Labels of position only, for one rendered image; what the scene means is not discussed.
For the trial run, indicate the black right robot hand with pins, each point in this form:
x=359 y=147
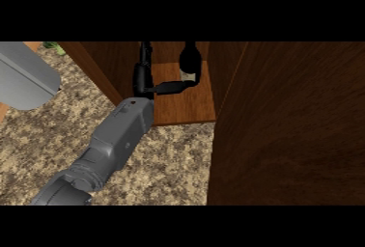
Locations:
x=142 y=78

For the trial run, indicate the dark brown cabinet door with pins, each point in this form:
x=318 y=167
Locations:
x=290 y=128

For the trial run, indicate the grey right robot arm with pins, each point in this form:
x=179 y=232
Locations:
x=118 y=131

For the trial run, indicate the black wine bottle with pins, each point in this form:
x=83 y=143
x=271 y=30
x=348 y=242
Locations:
x=191 y=59

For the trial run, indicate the brown wooden cabinet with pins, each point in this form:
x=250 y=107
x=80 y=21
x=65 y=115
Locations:
x=182 y=107

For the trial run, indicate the green vegetable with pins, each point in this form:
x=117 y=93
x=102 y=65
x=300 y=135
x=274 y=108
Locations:
x=56 y=47

